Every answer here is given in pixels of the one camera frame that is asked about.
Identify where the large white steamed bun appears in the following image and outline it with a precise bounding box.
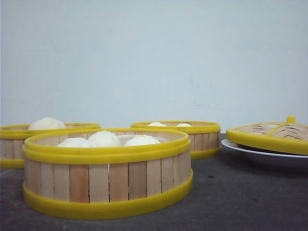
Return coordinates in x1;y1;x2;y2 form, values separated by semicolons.
28;117;66;130

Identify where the small white bun left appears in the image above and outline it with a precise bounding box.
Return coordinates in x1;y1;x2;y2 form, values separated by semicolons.
148;122;166;127

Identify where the yellow rimmed bamboo steamer lid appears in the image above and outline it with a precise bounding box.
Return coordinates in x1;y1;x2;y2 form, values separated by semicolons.
226;116;308;155

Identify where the white steamed bun left front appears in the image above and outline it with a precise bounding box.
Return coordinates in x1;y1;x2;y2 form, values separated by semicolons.
57;137;96;148

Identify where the white plate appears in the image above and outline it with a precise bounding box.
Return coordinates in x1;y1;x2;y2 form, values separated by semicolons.
221;139;308;172

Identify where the bamboo steamer basket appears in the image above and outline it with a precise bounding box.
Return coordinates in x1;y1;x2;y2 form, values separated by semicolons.
131;120;221;160
23;128;193;220
0;123;101;169

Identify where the white steamed bun right front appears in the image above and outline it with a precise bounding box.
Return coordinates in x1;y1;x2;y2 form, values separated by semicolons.
124;135;161;146

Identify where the small white bun right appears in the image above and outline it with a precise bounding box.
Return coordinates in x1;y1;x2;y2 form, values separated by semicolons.
176;123;192;127

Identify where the small white bun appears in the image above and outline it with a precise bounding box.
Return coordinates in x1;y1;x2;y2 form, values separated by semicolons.
148;122;166;127
176;123;192;127

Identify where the white steamed bun middle front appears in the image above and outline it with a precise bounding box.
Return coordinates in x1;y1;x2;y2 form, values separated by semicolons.
88;130;122;147

